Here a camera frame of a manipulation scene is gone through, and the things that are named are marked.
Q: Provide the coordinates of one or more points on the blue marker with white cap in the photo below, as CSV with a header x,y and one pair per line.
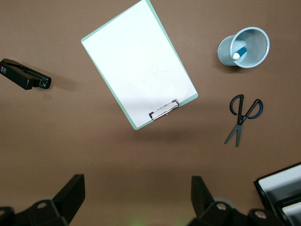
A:
x,y
240,53

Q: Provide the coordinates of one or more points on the light blue mesh cup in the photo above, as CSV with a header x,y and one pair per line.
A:
x,y
224,53

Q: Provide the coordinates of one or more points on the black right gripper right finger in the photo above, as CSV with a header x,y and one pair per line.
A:
x,y
211,212

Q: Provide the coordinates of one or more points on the black stapler with red end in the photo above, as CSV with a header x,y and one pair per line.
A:
x,y
21,75

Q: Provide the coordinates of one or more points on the white paper sheet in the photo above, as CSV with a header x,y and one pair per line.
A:
x,y
136,58

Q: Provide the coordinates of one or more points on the black stacked paper tray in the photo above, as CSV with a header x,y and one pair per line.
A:
x,y
261,190

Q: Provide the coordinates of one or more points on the white paper stack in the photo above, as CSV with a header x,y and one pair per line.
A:
x,y
282,183

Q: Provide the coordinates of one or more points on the teal clipboard with metal clip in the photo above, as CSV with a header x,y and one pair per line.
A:
x,y
172,47

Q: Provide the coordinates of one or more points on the black and blue scissors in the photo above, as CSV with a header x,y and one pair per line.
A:
x,y
242,118

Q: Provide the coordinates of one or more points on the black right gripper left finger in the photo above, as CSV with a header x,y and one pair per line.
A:
x,y
58,204

